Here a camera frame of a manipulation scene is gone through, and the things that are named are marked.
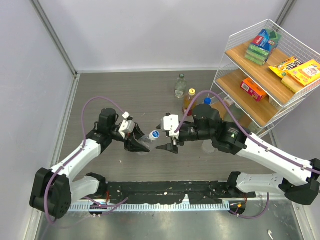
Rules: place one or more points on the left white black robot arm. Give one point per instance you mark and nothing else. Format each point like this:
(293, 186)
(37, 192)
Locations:
(55, 189)

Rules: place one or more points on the amber tea bottle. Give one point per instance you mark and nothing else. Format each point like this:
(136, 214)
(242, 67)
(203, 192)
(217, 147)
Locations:
(187, 102)

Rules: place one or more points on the yellow sponge pack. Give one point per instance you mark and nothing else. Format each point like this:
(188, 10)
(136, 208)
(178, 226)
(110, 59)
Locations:
(301, 76)

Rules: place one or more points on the green sponge pack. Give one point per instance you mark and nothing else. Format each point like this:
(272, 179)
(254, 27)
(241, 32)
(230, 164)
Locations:
(262, 46)

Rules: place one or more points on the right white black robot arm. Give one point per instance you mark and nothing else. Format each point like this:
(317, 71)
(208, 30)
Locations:
(293, 177)

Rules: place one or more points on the clear plastic bottle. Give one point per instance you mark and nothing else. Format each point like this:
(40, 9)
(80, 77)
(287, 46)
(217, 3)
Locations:
(150, 144)

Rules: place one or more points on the yellow candy bag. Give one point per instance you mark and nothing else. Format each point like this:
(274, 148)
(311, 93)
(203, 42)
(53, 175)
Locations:
(282, 69)

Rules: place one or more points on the small white box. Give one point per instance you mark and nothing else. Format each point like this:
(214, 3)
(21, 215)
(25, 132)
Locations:
(228, 101)

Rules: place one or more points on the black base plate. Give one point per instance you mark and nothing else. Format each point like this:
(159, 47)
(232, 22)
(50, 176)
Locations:
(169, 192)

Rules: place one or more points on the green cap glass bottle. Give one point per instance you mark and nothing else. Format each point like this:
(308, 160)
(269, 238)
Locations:
(180, 86)

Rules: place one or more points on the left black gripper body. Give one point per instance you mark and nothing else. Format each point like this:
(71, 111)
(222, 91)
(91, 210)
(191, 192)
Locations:
(128, 139)

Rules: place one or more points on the white slotted cable duct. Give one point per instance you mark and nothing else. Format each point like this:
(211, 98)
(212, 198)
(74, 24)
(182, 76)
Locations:
(185, 206)

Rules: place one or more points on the white wire shelf rack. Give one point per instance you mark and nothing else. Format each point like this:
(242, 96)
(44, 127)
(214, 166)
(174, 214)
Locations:
(234, 68)

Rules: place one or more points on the yellow bottle cap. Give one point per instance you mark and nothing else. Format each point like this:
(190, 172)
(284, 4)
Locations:
(192, 92)

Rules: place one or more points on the dark blue bottle cap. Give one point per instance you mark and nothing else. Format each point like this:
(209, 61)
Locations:
(207, 101)

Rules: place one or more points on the clear bottle blue cap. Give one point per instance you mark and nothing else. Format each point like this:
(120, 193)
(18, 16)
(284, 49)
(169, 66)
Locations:
(207, 147)

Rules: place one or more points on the clear glass on shelf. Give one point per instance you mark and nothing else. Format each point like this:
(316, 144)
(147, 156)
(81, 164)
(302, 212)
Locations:
(254, 128)

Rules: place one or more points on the blue white bottle cap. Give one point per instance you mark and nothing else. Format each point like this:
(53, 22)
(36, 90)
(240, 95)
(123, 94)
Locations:
(154, 135)

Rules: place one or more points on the orange red box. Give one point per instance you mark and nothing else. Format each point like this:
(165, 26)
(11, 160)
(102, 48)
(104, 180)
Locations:
(253, 89)

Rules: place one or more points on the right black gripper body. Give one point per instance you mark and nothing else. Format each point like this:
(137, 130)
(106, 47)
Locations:
(188, 132)

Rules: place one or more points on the green grey cup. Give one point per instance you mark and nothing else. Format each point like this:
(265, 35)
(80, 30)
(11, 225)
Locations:
(236, 111)

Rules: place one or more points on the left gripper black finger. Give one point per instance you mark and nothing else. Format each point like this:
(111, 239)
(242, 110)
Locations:
(138, 133)
(135, 146)

